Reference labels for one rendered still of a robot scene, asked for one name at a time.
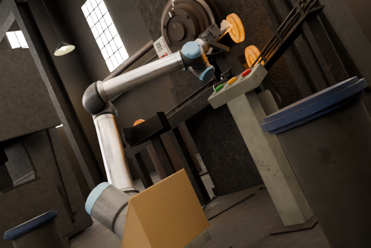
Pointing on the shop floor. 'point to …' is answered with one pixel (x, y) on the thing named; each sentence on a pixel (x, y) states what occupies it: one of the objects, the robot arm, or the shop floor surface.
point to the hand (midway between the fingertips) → (233, 25)
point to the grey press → (35, 134)
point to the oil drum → (172, 154)
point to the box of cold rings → (33, 208)
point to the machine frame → (236, 4)
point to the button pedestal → (266, 151)
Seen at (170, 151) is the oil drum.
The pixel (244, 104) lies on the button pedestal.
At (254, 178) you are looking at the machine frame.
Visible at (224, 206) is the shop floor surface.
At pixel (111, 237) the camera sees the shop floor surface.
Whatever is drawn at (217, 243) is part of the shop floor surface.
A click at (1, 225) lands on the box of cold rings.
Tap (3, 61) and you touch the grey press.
